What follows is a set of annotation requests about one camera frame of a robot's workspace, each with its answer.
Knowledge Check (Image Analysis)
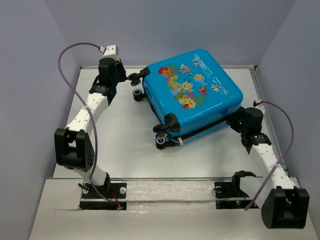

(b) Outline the blue hard-shell suitcase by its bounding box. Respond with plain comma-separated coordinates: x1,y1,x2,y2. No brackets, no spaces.
128,48,243,150

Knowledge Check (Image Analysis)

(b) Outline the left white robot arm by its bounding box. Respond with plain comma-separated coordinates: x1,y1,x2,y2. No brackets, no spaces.
54,56,127,198

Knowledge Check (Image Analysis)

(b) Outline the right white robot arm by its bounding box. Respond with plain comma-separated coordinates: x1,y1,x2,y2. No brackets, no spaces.
226,107,310,229

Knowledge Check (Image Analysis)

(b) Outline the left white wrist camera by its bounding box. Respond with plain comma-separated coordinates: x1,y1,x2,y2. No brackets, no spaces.
99,44,119,61

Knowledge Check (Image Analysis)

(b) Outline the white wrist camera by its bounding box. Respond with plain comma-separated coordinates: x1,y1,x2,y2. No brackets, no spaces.
252,99,266,112
99,44,119,61

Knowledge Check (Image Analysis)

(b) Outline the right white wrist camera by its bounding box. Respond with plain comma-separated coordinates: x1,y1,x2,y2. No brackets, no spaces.
252,99,266,112

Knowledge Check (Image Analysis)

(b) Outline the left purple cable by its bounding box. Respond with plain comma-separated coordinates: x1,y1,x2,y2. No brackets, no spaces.
57,42,125,210

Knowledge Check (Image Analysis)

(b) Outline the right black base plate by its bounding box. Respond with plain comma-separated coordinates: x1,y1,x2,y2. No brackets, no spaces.
211,181,251,210

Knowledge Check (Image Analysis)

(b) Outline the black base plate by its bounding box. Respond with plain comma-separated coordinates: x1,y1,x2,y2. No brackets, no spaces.
78,182,127,211
211,181,251,210

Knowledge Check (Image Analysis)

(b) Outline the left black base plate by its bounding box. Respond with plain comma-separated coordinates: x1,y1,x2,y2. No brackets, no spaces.
78,182,127,211

